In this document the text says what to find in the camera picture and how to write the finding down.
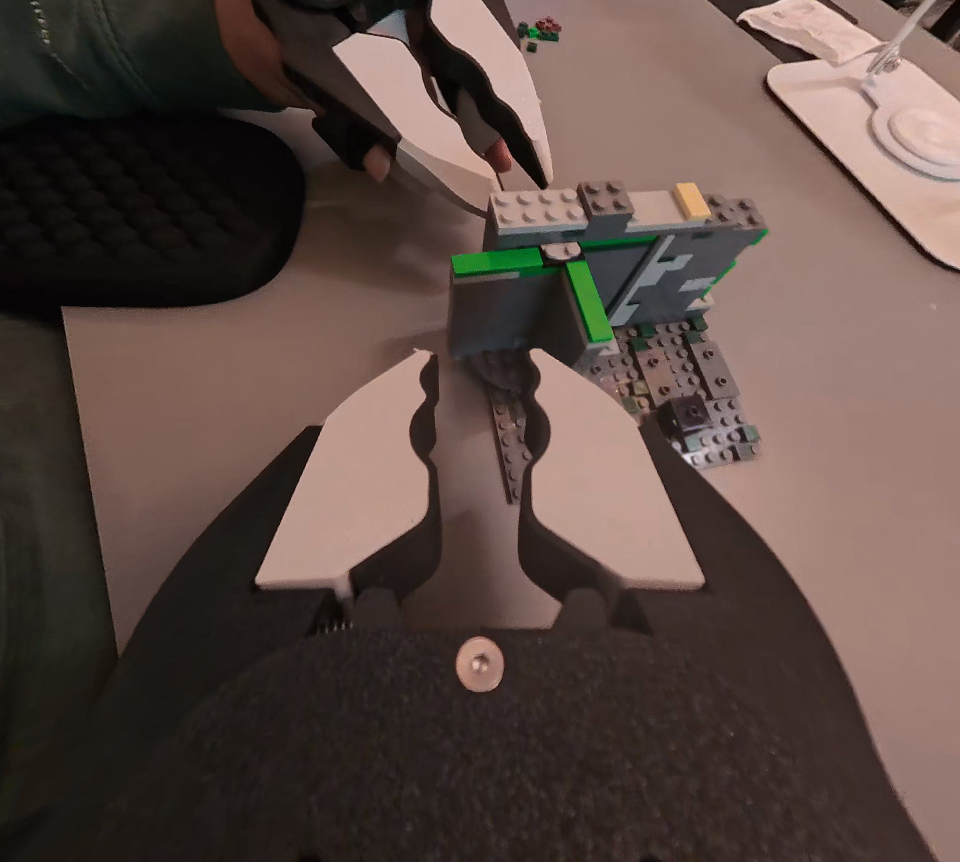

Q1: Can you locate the black mesh cushion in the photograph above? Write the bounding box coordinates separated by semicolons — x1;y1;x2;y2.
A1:
0;115;307;311

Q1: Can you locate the person's left hand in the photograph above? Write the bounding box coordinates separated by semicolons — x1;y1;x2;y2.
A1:
216;0;516;184

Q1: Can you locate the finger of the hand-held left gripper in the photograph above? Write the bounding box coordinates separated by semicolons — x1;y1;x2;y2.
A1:
408;0;556;191
332;31;504;215

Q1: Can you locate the pile of green red bricks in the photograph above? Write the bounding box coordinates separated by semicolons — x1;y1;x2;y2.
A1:
517;16;565;55

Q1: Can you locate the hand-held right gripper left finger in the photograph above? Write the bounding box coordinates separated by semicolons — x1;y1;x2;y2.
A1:
253;349;445;604

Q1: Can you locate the person's left forearm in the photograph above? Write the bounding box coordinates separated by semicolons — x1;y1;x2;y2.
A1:
0;0;252;128

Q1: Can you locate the grey green brick model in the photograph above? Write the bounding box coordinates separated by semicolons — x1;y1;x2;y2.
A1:
447;179;770;506

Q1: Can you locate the white paper packet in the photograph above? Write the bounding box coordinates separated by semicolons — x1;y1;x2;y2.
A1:
737;0;880;65

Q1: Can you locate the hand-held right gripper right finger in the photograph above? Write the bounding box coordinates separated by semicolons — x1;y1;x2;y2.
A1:
516;348;708;593

